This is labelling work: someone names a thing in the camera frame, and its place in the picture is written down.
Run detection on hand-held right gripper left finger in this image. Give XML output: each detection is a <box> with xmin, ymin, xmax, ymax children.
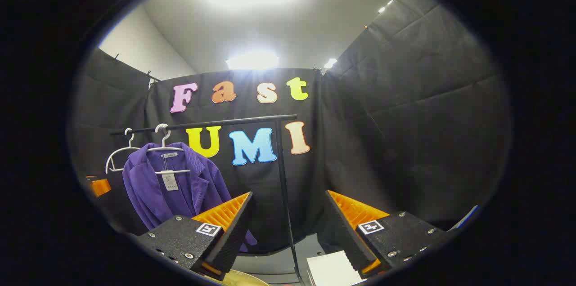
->
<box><xmin>134</xmin><ymin>192</ymin><xmax>254</xmax><ymax>282</ymax></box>

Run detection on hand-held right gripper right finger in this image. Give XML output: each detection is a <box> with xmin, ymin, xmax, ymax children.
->
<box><xmin>325</xmin><ymin>189</ymin><xmax>448</xmax><ymax>280</ymax></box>

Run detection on purple corduroy jacket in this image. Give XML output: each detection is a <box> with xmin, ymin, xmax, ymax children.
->
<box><xmin>122</xmin><ymin>142</ymin><xmax>258</xmax><ymax>253</ymax></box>

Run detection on cream fabric laundry hamper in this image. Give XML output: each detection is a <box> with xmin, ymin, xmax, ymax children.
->
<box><xmin>216</xmin><ymin>269</ymin><xmax>270</xmax><ymax>286</ymax></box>

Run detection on white plastic hanger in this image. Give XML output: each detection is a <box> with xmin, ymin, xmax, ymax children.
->
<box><xmin>145</xmin><ymin>123</ymin><xmax>192</xmax><ymax>175</ymax></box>
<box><xmin>105</xmin><ymin>128</ymin><xmax>141</xmax><ymax>175</ymax></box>

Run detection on black clothes rack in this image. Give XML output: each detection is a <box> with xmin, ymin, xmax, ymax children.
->
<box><xmin>110</xmin><ymin>114</ymin><xmax>306</xmax><ymax>286</ymax></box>

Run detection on white box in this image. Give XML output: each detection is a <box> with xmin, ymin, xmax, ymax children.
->
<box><xmin>307</xmin><ymin>250</ymin><xmax>367</xmax><ymax>286</ymax></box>

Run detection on white blue-edged board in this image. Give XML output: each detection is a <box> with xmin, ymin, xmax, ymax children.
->
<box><xmin>450</xmin><ymin>205</ymin><xmax>480</xmax><ymax>232</ymax></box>

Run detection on black backdrop cloth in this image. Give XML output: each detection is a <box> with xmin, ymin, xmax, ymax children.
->
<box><xmin>70</xmin><ymin>0</ymin><xmax>513</xmax><ymax>255</ymax></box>

